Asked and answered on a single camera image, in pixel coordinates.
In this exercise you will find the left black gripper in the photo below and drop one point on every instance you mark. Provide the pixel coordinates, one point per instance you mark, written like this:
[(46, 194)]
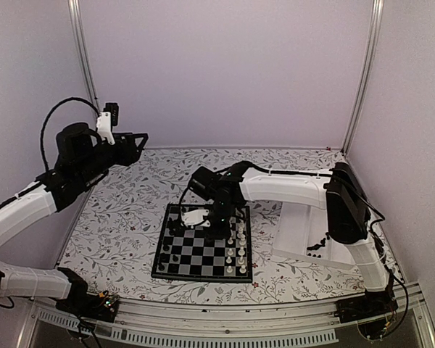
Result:
[(128, 154)]

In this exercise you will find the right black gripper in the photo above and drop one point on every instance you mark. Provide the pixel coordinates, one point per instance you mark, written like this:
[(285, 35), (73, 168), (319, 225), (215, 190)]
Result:
[(223, 233)]

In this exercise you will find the black and grey chessboard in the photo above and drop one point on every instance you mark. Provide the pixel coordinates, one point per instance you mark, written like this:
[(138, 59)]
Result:
[(199, 259)]

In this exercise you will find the white plastic divided tray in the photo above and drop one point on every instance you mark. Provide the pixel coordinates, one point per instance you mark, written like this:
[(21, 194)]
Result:
[(301, 226)]

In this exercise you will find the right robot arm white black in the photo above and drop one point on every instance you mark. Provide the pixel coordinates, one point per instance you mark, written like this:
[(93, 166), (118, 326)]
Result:
[(331, 200)]

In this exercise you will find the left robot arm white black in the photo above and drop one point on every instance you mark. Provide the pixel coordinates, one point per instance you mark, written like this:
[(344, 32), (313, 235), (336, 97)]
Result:
[(84, 159)]

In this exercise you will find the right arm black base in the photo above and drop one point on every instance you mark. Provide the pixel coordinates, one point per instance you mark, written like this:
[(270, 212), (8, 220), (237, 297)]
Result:
[(377, 308)]

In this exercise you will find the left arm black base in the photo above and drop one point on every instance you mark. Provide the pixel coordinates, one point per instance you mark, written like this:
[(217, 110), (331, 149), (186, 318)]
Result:
[(102, 306)]

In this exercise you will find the white chess pieces row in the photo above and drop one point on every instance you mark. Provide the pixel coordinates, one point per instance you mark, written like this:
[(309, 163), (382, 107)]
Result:
[(237, 250)]

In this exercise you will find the black chess pieces pile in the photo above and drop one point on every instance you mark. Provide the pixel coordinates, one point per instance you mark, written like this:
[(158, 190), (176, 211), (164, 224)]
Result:
[(317, 246)]

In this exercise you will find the floral patterned table mat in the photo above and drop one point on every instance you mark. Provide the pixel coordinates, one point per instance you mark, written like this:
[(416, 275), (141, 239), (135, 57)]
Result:
[(113, 243)]

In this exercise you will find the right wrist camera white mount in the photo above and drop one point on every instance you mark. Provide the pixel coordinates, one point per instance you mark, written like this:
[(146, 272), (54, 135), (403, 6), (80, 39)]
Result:
[(195, 218)]

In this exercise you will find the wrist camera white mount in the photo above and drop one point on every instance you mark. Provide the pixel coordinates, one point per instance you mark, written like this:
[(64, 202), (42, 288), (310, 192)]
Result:
[(106, 121), (195, 218)]

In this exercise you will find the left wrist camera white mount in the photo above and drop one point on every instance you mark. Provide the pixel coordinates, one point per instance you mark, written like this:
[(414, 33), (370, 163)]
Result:
[(106, 121)]

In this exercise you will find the front aluminium rail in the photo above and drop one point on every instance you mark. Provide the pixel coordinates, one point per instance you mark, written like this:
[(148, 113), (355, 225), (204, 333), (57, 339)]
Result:
[(295, 324)]

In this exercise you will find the left aluminium frame post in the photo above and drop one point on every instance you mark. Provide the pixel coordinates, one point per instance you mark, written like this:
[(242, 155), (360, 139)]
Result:
[(82, 51)]

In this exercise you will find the aluminium frame post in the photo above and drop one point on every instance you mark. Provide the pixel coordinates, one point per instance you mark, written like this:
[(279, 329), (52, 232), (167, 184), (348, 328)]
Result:
[(367, 66), (82, 51)]

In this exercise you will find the right aluminium frame post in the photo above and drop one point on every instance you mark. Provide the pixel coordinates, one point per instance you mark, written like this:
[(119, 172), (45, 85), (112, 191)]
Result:
[(367, 66)]

